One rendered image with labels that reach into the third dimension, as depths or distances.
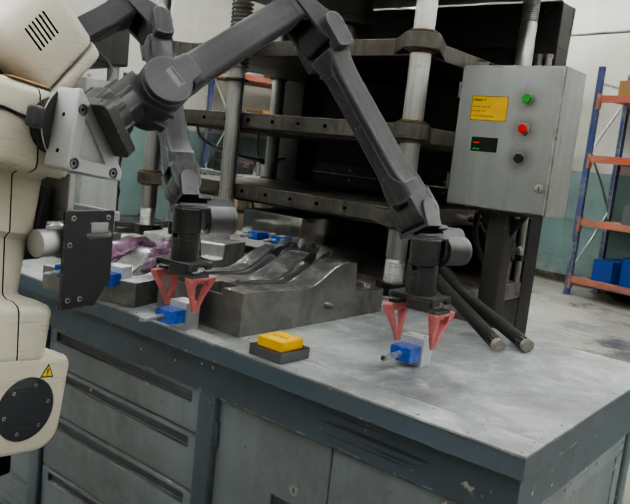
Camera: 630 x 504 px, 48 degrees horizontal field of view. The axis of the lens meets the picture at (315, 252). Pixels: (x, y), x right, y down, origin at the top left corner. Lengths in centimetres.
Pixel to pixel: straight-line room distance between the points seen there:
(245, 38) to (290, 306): 57
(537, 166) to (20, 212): 133
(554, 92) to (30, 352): 143
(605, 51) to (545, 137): 676
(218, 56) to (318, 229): 129
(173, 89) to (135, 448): 91
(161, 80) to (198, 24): 858
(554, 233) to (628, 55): 210
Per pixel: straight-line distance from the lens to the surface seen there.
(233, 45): 124
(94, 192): 581
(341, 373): 126
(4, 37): 115
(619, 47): 867
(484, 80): 209
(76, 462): 194
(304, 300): 154
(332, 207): 227
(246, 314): 142
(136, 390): 169
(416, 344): 136
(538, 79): 203
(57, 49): 119
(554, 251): 879
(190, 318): 145
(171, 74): 112
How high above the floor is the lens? 117
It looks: 8 degrees down
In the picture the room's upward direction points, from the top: 6 degrees clockwise
